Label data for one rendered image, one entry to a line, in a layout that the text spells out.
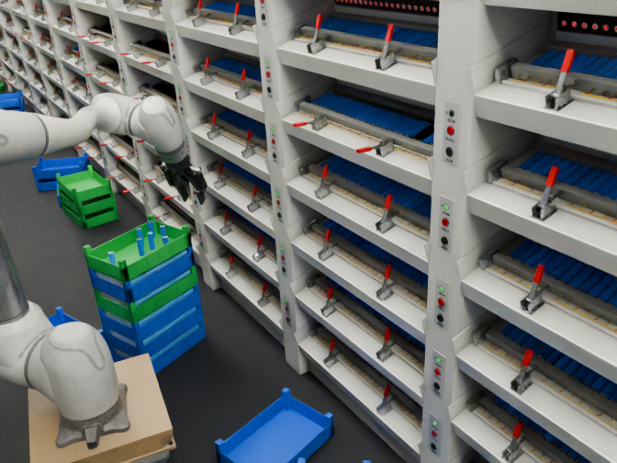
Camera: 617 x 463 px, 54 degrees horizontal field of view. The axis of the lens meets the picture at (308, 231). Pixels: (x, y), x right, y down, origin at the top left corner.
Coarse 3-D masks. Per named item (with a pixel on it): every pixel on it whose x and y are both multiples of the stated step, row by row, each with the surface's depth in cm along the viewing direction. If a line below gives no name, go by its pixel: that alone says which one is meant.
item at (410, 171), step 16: (320, 80) 175; (288, 96) 171; (304, 96) 173; (400, 96) 153; (288, 112) 173; (288, 128) 171; (304, 128) 163; (336, 128) 158; (320, 144) 160; (336, 144) 153; (352, 144) 149; (368, 144) 146; (352, 160) 151; (368, 160) 144; (384, 160) 138; (400, 160) 136; (416, 160) 134; (432, 160) 125; (400, 176) 136; (416, 176) 131
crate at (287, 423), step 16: (288, 400) 196; (256, 416) 189; (272, 416) 195; (288, 416) 195; (304, 416) 195; (320, 416) 189; (240, 432) 184; (256, 432) 190; (272, 432) 190; (288, 432) 189; (304, 432) 189; (320, 432) 182; (224, 448) 178; (240, 448) 184; (256, 448) 184; (272, 448) 184; (288, 448) 183; (304, 448) 177
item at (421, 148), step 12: (300, 108) 172; (312, 108) 166; (324, 108) 164; (336, 120) 158; (348, 120) 154; (372, 132) 147; (384, 132) 144; (396, 144) 141; (408, 144) 137; (420, 144) 135
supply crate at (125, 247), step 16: (144, 224) 224; (160, 224) 225; (112, 240) 214; (128, 240) 219; (144, 240) 223; (160, 240) 223; (176, 240) 212; (96, 256) 210; (128, 256) 213; (144, 256) 201; (160, 256) 207; (112, 272) 199; (128, 272) 197; (144, 272) 203
